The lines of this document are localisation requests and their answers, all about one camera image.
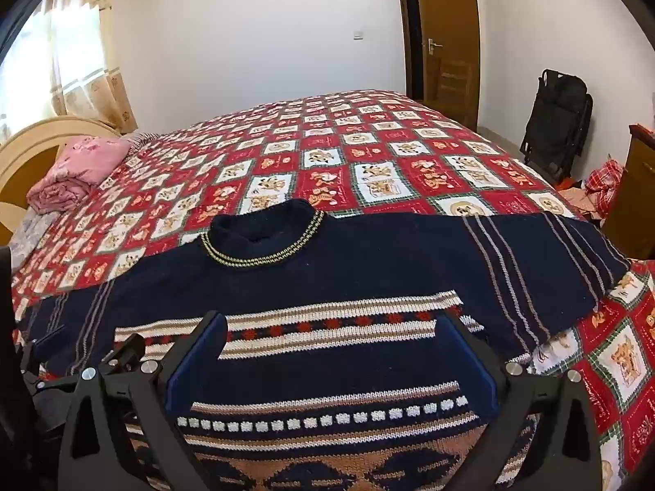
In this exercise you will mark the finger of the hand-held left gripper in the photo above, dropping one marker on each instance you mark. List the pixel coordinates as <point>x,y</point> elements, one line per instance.
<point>127,352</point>
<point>46,355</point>

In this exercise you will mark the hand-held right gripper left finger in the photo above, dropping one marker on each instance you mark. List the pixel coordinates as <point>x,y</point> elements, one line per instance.
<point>197,363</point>

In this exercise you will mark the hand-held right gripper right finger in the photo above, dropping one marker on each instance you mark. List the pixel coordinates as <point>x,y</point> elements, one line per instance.
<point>468,363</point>

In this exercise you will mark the navy patterned knit sweater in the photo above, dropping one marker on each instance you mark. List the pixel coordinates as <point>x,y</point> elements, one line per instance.
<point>358,276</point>

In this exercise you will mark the grey pillow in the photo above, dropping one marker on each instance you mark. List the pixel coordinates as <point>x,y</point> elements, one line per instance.
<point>28,238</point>

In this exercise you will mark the cream wooden headboard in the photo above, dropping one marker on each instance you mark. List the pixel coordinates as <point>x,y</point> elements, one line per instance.
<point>20,184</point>

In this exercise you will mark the pink folded blanket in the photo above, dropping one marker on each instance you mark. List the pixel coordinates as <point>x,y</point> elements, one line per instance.
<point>77,174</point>

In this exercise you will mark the orange cloth pile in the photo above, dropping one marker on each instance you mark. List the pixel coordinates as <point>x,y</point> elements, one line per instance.
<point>578,199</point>

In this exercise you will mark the striped pillow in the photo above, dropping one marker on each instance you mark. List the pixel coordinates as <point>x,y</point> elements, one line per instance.
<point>138,138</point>

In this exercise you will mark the red printed bear blanket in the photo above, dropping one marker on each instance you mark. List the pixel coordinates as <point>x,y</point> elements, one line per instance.
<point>384,163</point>

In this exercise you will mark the red plaid cloth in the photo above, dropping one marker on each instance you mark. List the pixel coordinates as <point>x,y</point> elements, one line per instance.
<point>606,184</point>

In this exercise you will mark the brown wooden cabinet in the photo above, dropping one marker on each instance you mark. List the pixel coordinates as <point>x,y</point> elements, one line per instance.
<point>634,199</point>

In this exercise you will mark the black folded chair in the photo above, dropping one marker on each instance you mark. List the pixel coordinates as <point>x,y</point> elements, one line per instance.
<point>558,122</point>

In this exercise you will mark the beige patterned curtain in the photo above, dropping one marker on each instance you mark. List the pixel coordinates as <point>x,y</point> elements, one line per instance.
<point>115,92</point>

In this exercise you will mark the brown wooden door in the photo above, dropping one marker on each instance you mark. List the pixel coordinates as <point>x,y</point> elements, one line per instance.
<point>450,10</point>

